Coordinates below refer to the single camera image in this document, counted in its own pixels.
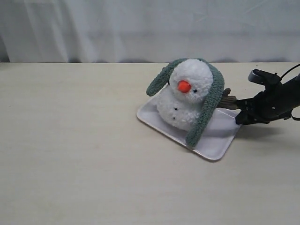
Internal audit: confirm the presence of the green fuzzy scarf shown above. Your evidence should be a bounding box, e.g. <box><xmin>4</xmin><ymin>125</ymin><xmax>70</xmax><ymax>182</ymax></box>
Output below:
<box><xmin>146</xmin><ymin>58</ymin><xmax>225</xmax><ymax>150</ymax></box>

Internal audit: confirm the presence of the white rectangular plastic tray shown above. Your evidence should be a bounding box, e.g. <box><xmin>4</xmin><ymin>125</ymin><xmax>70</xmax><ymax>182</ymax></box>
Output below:
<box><xmin>136</xmin><ymin>98</ymin><xmax>241</xmax><ymax>162</ymax></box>

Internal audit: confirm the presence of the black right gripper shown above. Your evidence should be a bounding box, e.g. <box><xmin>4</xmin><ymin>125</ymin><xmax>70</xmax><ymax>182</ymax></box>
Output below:
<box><xmin>235</xmin><ymin>77</ymin><xmax>300</xmax><ymax>125</ymax></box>

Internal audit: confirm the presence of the white plush snowman toy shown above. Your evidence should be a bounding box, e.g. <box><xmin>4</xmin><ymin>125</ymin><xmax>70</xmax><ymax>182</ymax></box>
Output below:
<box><xmin>156</xmin><ymin>59</ymin><xmax>237</xmax><ymax>130</ymax></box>

